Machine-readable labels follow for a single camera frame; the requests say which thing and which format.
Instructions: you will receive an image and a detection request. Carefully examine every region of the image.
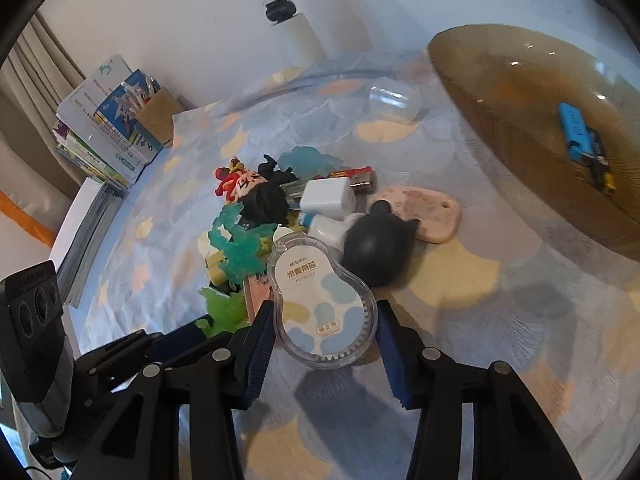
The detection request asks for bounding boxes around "black pipe clamp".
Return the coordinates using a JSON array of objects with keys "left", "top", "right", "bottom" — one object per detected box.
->
[{"left": 265, "top": 0, "right": 299, "bottom": 26}]

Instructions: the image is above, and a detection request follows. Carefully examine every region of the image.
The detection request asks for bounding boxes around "amber ribbed glass bowl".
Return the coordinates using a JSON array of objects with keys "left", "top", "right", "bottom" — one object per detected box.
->
[{"left": 427, "top": 23, "right": 640, "bottom": 261}]

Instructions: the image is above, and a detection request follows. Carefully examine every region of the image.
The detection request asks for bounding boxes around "stack of books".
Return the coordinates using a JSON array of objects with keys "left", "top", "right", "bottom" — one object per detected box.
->
[{"left": 52, "top": 55, "right": 166, "bottom": 191}]

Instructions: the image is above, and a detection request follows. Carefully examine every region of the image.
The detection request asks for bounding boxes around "clear plastic container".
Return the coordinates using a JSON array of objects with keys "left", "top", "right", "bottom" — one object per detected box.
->
[{"left": 367, "top": 76, "right": 421, "bottom": 123}]

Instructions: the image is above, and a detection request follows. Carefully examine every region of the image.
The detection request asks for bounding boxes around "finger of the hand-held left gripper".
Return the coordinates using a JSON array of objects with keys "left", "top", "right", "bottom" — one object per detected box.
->
[
  {"left": 75, "top": 330, "right": 163, "bottom": 403},
  {"left": 147, "top": 317, "right": 251, "bottom": 361}
]

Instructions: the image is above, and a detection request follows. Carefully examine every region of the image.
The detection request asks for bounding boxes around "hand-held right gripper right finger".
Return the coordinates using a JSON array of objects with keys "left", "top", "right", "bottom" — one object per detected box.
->
[{"left": 375, "top": 299, "right": 583, "bottom": 480}]

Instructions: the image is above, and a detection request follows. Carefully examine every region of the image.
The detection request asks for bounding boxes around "black rounded toy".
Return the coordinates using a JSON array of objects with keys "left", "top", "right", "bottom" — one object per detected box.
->
[{"left": 340, "top": 200, "right": 418, "bottom": 288}]

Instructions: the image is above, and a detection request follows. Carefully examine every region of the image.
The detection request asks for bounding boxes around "small white bottle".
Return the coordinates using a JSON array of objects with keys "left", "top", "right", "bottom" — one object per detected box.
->
[{"left": 298, "top": 210, "right": 368, "bottom": 251}]

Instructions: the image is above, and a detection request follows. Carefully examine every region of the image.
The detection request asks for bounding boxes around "stack of white papers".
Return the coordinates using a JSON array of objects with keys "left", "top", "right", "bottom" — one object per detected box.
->
[{"left": 52, "top": 180, "right": 126, "bottom": 308}]

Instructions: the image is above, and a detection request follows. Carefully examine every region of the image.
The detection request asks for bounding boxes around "clear correction tape refill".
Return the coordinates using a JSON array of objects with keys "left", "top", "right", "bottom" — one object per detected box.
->
[{"left": 266, "top": 236, "right": 377, "bottom": 370}]

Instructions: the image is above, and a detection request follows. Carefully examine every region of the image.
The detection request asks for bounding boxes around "beige curtain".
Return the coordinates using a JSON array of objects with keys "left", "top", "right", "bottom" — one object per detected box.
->
[{"left": 0, "top": 10, "right": 86, "bottom": 241}]

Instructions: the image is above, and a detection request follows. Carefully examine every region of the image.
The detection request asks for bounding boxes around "teal translucent toy figure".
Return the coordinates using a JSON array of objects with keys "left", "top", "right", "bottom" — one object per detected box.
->
[
  {"left": 207, "top": 202, "right": 278, "bottom": 291},
  {"left": 277, "top": 146, "right": 346, "bottom": 181}
]

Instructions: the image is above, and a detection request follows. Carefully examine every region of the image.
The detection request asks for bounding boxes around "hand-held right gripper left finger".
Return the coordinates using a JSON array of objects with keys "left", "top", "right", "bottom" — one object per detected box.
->
[{"left": 70, "top": 302, "right": 276, "bottom": 480}]

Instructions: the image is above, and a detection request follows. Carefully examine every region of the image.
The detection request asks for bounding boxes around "black-haired red toy figure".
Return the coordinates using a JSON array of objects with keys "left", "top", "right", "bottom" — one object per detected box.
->
[{"left": 215, "top": 154, "right": 301, "bottom": 226}]

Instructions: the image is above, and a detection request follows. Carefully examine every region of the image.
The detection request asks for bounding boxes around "white charger adapter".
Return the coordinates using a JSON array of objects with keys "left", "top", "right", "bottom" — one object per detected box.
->
[{"left": 299, "top": 178, "right": 357, "bottom": 220}]

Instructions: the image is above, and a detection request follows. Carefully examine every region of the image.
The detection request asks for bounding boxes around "blue rectangular packet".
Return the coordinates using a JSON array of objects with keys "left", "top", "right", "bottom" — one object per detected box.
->
[{"left": 557, "top": 101, "right": 598, "bottom": 161}]

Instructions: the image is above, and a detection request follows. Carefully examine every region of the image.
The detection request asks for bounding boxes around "yellow block eraser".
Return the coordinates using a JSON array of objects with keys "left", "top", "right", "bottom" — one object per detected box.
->
[{"left": 205, "top": 250, "right": 236, "bottom": 287}]

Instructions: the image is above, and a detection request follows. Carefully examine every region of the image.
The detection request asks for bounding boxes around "blue leaf-print tablecloth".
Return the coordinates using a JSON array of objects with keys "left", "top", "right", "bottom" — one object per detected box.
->
[{"left": 50, "top": 50, "right": 640, "bottom": 480}]

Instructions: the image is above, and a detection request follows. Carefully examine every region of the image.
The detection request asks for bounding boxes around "brown cardboard box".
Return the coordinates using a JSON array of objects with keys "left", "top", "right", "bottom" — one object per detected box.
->
[{"left": 135, "top": 87, "right": 187, "bottom": 148}]

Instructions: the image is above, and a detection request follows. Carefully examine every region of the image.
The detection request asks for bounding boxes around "green translucent toy figure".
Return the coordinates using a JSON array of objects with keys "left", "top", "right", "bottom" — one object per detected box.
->
[{"left": 196, "top": 287, "right": 251, "bottom": 338}]

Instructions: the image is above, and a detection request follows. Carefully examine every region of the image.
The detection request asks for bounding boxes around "black yellow small packet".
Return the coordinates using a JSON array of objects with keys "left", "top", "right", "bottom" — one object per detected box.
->
[{"left": 585, "top": 130, "right": 619, "bottom": 196}]

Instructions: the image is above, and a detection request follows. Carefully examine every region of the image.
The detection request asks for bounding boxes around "pink flat card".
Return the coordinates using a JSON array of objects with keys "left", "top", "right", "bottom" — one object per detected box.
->
[{"left": 244, "top": 272, "right": 276, "bottom": 326}]

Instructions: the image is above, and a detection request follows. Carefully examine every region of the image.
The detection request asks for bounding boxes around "red printed battery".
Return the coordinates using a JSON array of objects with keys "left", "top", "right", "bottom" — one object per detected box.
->
[{"left": 327, "top": 167, "right": 378, "bottom": 196}]

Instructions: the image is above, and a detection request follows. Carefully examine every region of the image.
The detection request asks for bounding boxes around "white pipe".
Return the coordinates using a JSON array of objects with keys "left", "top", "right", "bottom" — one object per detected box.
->
[{"left": 250, "top": 0, "right": 321, "bottom": 58}]

